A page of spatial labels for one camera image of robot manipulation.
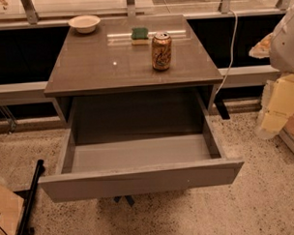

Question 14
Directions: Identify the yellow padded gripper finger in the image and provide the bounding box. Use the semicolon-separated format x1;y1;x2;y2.
249;33;273;59

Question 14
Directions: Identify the orange soda can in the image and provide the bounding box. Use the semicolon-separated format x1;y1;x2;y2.
151;32;172;71

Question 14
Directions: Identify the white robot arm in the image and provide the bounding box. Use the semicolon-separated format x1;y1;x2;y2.
249;5;294;73

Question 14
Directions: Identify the open grey top drawer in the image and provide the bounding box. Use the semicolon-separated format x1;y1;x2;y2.
39;88;244;202

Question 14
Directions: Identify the green yellow sponge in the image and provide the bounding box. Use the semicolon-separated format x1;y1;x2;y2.
132;27;149;45

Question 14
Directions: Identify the white bowl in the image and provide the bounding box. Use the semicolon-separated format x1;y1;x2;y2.
68;15;100;35

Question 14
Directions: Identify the metal window railing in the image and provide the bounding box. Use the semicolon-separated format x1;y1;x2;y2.
0;0;294;29

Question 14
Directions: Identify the wooden board at left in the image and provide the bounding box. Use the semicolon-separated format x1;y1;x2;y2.
0;185;24;235

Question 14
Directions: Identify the black metal bar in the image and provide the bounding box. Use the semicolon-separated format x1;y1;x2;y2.
15;159;45;235

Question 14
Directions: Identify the white cable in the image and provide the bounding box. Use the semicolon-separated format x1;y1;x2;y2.
212;9;242;96

